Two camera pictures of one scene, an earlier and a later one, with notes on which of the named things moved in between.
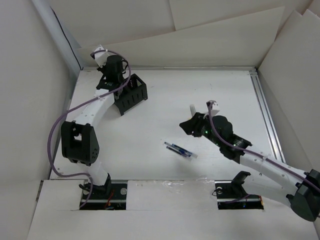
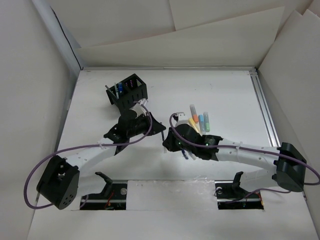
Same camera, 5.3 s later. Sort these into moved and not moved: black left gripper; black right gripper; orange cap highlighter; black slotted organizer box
Moved: black right gripper; black left gripper
Not moved: orange cap highlighter; black slotted organizer box
